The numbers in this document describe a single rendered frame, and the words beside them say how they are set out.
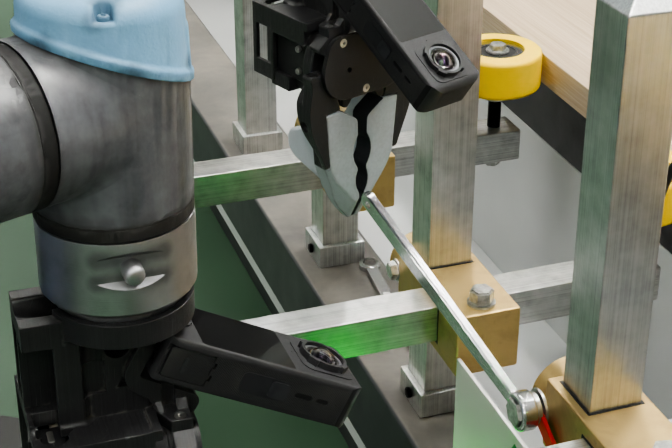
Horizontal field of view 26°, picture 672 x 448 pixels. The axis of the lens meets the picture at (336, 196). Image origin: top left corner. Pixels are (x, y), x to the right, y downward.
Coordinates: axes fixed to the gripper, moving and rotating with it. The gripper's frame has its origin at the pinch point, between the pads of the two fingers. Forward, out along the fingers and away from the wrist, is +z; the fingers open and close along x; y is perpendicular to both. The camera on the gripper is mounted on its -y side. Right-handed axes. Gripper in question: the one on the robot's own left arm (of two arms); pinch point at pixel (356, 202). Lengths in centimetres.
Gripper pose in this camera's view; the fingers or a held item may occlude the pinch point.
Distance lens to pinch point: 102.9
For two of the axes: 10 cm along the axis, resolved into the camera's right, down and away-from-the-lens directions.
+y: -6.3, -3.6, 6.9
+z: 0.0, 8.9, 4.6
